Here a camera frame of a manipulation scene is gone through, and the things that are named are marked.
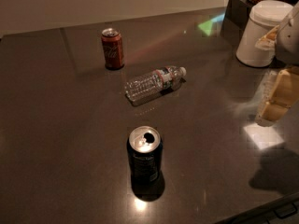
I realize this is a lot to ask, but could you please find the clear plastic water bottle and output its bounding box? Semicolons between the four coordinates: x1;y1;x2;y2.
124;66;187;103

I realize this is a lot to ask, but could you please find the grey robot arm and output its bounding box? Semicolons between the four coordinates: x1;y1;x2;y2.
255;2;299;127

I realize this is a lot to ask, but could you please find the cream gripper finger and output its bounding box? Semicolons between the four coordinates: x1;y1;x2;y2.
255;66;299;127
255;25;279;50

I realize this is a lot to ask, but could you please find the white cylindrical container with lid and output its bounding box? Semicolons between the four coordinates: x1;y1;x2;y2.
236;0;293;67

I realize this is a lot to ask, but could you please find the black drawer handle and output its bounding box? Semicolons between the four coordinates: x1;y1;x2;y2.
274;203;298;219

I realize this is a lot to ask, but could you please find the red coca-cola can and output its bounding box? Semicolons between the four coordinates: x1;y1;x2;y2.
101;28;124;70

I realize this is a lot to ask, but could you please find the dark box on counter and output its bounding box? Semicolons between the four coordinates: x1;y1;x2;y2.
221;0;253;47

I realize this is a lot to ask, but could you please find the black pepsi can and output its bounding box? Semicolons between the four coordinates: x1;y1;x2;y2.
127;126;163;183

